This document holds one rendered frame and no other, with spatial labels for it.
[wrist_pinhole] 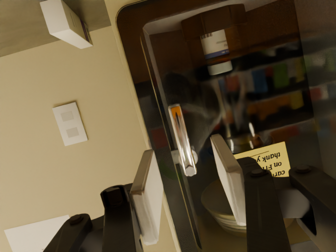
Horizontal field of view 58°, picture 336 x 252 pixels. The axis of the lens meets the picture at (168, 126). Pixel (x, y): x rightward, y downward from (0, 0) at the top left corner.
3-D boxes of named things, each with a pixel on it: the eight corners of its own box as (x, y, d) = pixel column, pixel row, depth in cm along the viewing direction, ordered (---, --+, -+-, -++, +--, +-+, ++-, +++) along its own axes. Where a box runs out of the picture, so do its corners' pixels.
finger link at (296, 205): (253, 198, 13) (325, 182, 12) (231, 159, 18) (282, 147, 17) (259, 229, 13) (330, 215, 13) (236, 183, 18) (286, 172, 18)
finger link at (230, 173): (226, 171, 14) (242, 167, 14) (209, 135, 21) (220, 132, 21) (238, 228, 15) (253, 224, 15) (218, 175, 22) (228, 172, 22)
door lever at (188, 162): (163, 101, 40) (183, 96, 40) (180, 168, 42) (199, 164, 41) (162, 107, 34) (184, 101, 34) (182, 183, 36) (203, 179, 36)
